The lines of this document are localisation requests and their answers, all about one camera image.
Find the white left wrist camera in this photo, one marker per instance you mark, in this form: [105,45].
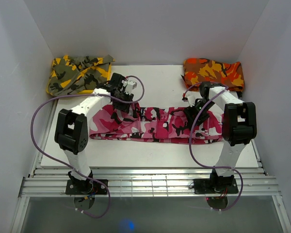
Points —
[128,86]

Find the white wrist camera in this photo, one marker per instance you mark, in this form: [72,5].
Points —
[128,86]
[192,100]

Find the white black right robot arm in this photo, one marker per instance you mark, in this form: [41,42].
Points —
[239,127]

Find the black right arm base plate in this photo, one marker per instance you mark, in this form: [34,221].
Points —
[206,186]

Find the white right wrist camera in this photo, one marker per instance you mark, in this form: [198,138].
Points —
[192,100]

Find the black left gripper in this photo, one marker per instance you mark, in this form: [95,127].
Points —
[125,108]

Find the aluminium rail frame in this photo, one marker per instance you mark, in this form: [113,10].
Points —
[161,170]

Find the orange camouflage folded trousers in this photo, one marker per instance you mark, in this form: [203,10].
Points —
[201,69]

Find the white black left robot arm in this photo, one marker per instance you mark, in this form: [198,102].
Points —
[72,128]

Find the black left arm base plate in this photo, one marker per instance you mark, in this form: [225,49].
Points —
[86,187]

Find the green yellow camouflage trousers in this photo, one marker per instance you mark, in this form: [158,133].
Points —
[75,72]

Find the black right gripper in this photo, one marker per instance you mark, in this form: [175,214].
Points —
[188,112]

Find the pink camouflage trousers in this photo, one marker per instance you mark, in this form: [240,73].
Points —
[153,124]

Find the yellow plastic tray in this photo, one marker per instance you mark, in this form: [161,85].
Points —
[82,91]

